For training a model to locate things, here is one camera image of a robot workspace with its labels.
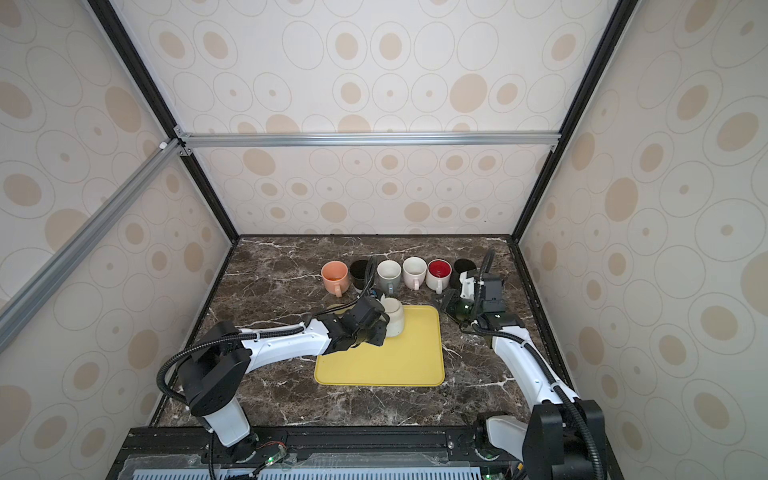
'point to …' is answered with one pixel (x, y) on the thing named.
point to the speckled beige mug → (395, 312)
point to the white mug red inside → (438, 275)
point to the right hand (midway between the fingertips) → (436, 300)
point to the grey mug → (389, 276)
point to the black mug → (462, 265)
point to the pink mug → (414, 272)
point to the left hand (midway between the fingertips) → (393, 325)
